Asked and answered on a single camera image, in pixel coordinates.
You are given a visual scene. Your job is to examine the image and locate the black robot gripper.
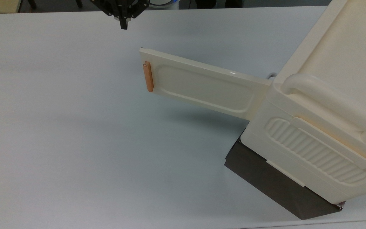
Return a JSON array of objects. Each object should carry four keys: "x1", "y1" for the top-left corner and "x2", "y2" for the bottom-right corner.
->
[{"x1": 90, "y1": 0, "x2": 150, "y2": 30}]

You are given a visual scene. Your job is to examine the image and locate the cream cabinet door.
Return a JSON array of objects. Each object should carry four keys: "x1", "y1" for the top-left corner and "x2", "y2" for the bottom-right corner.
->
[{"x1": 139, "y1": 48, "x2": 273, "y2": 121}]

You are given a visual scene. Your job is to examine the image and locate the blue and white round object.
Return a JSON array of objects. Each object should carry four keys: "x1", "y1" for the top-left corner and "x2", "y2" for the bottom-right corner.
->
[{"x1": 149, "y1": 0, "x2": 180, "y2": 9}]

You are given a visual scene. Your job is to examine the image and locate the dark brown wooden box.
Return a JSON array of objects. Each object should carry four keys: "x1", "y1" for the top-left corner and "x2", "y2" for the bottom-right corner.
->
[{"x1": 224, "y1": 129, "x2": 344, "y2": 220}]

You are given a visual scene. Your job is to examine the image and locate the orange door handle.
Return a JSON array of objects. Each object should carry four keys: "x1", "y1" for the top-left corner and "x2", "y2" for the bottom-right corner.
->
[{"x1": 143, "y1": 61, "x2": 154, "y2": 93}]

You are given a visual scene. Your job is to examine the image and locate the cream plastic cabinet with handles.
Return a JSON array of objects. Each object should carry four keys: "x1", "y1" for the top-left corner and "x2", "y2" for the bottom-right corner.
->
[{"x1": 240, "y1": 0, "x2": 366, "y2": 205}]

